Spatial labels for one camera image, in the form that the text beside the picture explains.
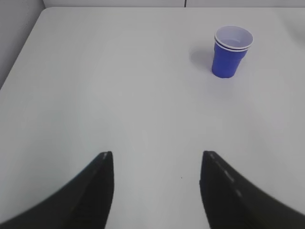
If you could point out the blue paper cup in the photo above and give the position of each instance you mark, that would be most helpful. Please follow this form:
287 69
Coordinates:
230 47

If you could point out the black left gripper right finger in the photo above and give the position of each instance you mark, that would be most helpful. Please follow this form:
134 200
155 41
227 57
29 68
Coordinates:
231 201

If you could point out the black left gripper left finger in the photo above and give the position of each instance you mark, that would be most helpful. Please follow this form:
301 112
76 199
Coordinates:
83 203

